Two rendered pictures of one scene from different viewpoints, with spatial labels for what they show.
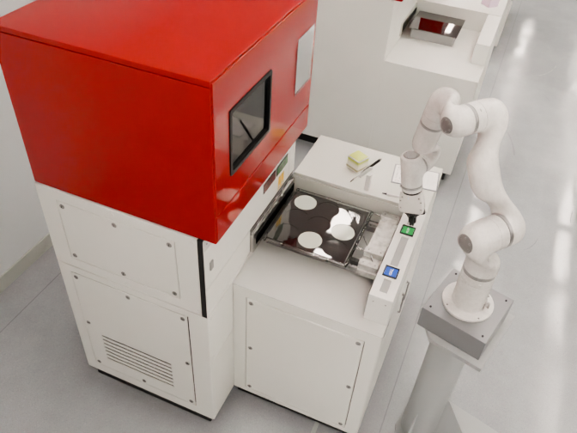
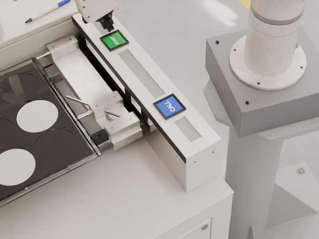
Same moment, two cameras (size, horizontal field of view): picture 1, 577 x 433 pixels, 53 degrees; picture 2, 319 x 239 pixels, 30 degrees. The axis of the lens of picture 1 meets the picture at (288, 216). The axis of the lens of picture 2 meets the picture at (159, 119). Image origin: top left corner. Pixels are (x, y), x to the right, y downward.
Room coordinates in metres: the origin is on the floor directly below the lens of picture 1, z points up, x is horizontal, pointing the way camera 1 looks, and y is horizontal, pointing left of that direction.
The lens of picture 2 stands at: (1.00, 0.27, 2.01)
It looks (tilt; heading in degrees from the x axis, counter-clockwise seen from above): 52 degrees down; 310
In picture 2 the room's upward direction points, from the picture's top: 3 degrees counter-clockwise
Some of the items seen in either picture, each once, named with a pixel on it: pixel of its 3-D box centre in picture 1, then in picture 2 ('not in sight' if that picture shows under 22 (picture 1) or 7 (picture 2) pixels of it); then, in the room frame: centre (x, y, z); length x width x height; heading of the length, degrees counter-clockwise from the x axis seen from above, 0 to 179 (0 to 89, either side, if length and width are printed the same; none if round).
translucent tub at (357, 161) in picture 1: (357, 161); not in sight; (2.20, -0.30, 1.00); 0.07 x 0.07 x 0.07; 44
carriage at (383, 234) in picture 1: (378, 246); (92, 92); (1.78, -0.39, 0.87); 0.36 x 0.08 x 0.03; 160
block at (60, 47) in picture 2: (390, 217); (62, 46); (1.93, -0.45, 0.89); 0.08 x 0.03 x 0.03; 70
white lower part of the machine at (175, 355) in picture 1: (188, 287); not in sight; (1.87, 0.46, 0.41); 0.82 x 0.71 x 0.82; 160
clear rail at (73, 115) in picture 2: (359, 237); (64, 103); (1.79, -0.31, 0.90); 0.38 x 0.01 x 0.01; 160
